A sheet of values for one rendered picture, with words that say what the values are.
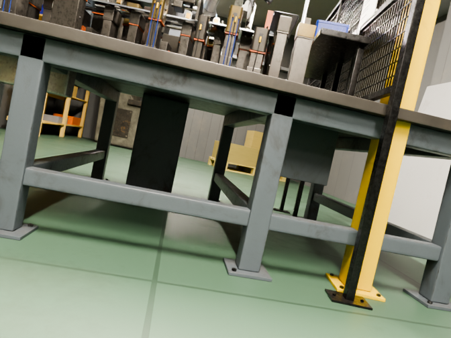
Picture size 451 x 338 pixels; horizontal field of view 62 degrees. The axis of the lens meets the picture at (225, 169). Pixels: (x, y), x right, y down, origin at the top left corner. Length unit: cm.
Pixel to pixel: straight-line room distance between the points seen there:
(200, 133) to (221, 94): 699
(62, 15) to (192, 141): 653
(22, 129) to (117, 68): 36
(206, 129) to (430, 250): 700
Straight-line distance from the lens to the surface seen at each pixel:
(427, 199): 376
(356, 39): 183
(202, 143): 831
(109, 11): 208
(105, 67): 135
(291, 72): 182
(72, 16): 197
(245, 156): 701
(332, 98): 138
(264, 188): 136
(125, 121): 738
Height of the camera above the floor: 44
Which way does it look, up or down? 3 degrees down
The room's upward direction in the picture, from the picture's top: 12 degrees clockwise
